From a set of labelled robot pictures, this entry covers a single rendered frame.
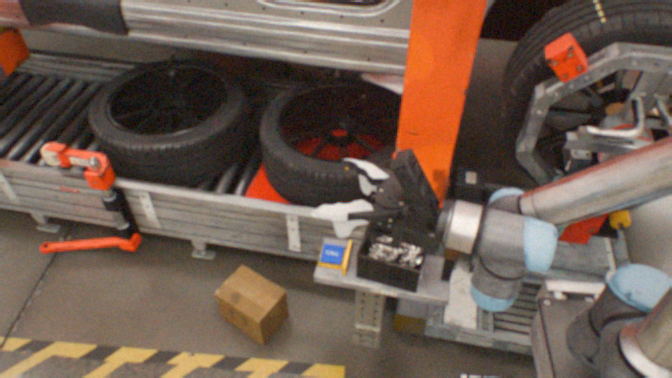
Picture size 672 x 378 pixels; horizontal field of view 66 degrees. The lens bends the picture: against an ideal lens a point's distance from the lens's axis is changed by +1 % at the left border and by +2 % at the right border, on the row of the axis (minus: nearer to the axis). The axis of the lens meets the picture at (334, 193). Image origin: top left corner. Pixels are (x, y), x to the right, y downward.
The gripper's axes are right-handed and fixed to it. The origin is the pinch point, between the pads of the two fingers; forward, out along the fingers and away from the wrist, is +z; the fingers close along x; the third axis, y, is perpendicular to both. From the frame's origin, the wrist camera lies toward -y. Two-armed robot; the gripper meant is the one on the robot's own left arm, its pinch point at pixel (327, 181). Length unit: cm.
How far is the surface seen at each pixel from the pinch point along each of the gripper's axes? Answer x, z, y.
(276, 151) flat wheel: 87, 51, 62
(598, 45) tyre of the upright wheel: 88, -45, 2
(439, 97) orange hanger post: 60, -9, 12
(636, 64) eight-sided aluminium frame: 81, -54, 3
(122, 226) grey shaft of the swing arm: 59, 108, 97
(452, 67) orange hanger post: 59, -11, 3
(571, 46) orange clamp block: 78, -38, 0
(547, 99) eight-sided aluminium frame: 80, -37, 16
